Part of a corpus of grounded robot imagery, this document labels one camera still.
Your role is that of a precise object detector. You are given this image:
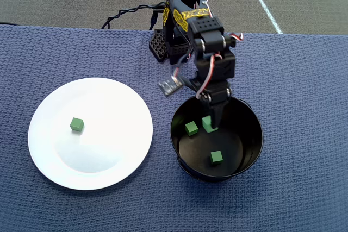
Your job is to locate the black round metal container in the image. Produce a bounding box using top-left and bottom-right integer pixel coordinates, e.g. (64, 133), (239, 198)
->
(169, 92), (264, 183)

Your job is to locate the blue woven table cloth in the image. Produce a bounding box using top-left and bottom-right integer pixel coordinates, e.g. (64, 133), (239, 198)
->
(0, 24), (348, 232)

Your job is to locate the black twisted power cable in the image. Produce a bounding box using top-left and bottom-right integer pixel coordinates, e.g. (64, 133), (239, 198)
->
(101, 1), (168, 30)

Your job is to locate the small green cube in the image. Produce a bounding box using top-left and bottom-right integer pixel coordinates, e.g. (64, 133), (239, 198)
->
(210, 150), (224, 166)
(201, 116), (219, 134)
(69, 117), (85, 133)
(184, 121), (198, 136)

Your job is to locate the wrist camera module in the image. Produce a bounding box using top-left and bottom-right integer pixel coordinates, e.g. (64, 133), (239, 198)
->
(158, 75), (202, 98)

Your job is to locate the white round plate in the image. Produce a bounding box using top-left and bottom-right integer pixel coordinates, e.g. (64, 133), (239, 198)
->
(27, 77), (154, 191)

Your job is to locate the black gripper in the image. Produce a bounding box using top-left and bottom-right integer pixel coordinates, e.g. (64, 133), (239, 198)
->
(190, 66), (235, 130)

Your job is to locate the red white servo wire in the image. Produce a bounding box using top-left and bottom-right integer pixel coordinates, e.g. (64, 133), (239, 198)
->
(195, 52), (223, 100)

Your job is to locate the white floor tape line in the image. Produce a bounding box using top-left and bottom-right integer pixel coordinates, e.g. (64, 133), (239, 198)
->
(241, 0), (284, 35)

